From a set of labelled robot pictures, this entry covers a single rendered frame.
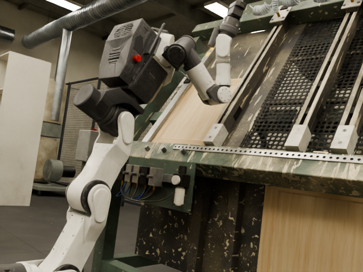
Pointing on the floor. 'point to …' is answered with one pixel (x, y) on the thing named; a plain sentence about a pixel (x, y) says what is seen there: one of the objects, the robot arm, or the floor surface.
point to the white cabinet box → (20, 123)
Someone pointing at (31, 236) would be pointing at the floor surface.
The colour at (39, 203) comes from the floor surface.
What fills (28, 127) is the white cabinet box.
